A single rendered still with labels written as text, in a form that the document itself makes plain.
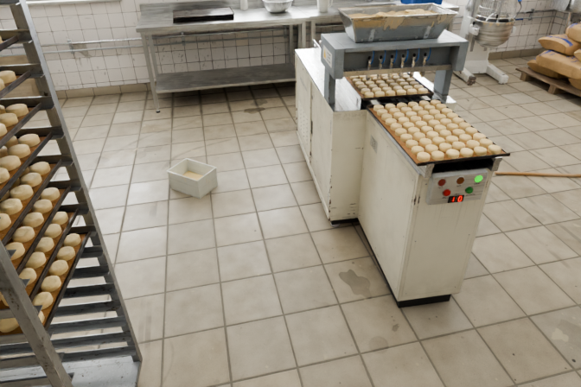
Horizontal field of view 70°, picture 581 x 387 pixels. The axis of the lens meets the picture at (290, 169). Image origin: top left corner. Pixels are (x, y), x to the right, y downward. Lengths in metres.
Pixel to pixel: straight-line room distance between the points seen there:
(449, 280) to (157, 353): 1.45
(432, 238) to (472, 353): 0.57
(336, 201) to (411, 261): 0.73
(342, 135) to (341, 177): 0.28
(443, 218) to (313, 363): 0.88
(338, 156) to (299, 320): 0.93
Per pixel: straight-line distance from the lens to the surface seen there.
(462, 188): 1.87
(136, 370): 2.01
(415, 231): 1.95
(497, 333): 2.39
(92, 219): 1.52
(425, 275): 2.17
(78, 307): 1.82
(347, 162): 2.46
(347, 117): 2.32
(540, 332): 2.48
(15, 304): 1.14
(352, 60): 2.30
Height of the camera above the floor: 1.74
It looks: 31 degrees down
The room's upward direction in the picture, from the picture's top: 1 degrees counter-clockwise
